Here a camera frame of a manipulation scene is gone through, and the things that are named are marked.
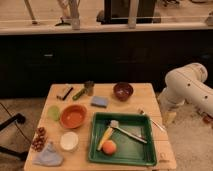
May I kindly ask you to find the black chair base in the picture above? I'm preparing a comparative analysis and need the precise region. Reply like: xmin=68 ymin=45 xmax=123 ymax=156
xmin=0 ymin=102 xmax=33 ymax=162

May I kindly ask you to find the light blue cloth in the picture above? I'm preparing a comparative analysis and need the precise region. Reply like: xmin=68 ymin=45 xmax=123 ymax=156
xmin=32 ymin=142 xmax=63 ymax=167

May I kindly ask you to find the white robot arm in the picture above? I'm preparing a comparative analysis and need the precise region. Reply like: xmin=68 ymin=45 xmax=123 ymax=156
xmin=158 ymin=63 xmax=213 ymax=125

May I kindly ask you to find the orange bowl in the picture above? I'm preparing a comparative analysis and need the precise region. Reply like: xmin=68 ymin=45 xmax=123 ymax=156
xmin=60 ymin=105 xmax=87 ymax=129

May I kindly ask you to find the red grapes bunch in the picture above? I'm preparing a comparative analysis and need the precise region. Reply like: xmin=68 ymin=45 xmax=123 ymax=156
xmin=31 ymin=127 xmax=46 ymax=152

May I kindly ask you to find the dark red bowl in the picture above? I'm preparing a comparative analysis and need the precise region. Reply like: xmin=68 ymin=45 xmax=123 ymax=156
xmin=113 ymin=82 xmax=134 ymax=101

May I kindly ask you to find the wooden table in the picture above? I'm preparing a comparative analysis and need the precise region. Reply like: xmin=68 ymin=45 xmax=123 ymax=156
xmin=24 ymin=83 xmax=177 ymax=171

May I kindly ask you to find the orange fruit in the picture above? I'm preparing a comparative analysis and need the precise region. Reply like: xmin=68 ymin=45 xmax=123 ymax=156
xmin=102 ymin=140 xmax=117 ymax=155

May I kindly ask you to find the green marker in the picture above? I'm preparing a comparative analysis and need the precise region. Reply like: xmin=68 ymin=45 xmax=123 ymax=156
xmin=72 ymin=88 xmax=86 ymax=101

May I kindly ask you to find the dark metal cup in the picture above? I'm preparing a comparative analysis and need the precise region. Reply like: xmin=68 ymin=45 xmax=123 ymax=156
xmin=84 ymin=81 xmax=94 ymax=96

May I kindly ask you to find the grey dish brush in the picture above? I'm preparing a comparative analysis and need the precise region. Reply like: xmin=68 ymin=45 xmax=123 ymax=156
xmin=110 ymin=120 xmax=147 ymax=143

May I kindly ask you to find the white paper cup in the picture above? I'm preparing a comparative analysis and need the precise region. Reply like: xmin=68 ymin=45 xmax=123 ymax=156
xmin=60 ymin=132 xmax=79 ymax=152

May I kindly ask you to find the light green small cup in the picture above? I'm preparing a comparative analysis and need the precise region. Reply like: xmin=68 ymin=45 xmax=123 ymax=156
xmin=47 ymin=105 xmax=60 ymax=121

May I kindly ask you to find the blue sponge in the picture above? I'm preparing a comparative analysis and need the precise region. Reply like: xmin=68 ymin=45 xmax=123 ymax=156
xmin=91 ymin=96 xmax=108 ymax=107

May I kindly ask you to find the green plastic tray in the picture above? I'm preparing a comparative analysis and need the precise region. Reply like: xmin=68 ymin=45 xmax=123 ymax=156
xmin=88 ymin=112 xmax=157 ymax=166

